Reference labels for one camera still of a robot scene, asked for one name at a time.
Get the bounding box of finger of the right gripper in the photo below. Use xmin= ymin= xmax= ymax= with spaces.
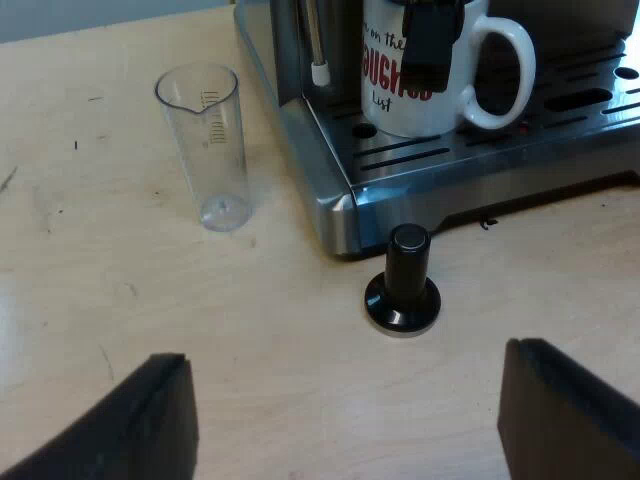
xmin=399 ymin=0 xmax=462 ymax=93

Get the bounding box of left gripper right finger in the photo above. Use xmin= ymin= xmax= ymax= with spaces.
xmin=496 ymin=337 xmax=640 ymax=480

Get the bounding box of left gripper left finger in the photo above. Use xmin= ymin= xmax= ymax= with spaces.
xmin=0 ymin=352 xmax=200 ymax=480

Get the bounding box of white mug with red and black print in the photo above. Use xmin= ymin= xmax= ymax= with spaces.
xmin=359 ymin=0 xmax=538 ymax=139

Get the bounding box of steel espresso machine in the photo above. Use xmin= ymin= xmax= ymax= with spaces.
xmin=233 ymin=0 xmax=640 ymax=259

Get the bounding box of small black tamper with knob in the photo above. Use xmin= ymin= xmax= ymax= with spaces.
xmin=364 ymin=223 xmax=443 ymax=338

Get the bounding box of clear measuring glass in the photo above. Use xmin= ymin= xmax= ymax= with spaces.
xmin=153 ymin=62 xmax=253 ymax=234

